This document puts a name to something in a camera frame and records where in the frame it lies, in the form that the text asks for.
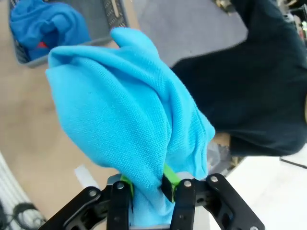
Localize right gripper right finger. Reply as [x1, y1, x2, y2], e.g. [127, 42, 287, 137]
[162, 164, 266, 230]

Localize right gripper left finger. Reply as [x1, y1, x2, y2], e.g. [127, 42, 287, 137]
[38, 176, 135, 230]

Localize light blue polo shirt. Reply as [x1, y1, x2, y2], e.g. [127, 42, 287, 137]
[45, 26, 216, 227]

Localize blue shorts with pink label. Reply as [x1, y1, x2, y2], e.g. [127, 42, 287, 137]
[9, 1, 92, 63]

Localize large white table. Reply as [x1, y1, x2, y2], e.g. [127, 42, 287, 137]
[208, 153, 307, 230]

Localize person in black t-shirt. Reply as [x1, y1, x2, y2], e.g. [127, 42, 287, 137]
[171, 0, 307, 156]

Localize gray woven plastic basket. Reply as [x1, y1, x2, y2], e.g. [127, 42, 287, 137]
[7, 0, 130, 69]

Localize black floor cables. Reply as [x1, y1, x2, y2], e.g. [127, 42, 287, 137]
[0, 202, 47, 230]

